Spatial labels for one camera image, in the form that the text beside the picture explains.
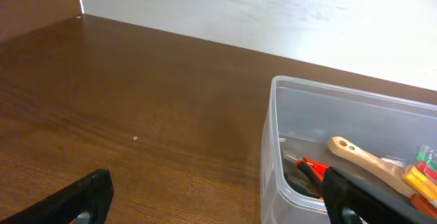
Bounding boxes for red handled cutting pliers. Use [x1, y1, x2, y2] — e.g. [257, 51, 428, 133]
[281, 150, 329, 199]

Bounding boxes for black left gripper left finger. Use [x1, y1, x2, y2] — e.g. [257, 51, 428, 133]
[1, 169, 114, 224]

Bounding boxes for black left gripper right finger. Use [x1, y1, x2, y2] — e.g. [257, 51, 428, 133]
[322, 167, 436, 224]

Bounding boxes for clear plastic container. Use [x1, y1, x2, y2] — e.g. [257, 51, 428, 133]
[260, 76, 436, 223]

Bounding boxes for clear screwdriver bit case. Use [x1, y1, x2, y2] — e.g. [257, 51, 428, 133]
[402, 145, 436, 207]

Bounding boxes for wooden handled orange scraper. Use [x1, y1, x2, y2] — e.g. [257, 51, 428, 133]
[327, 135, 437, 220]

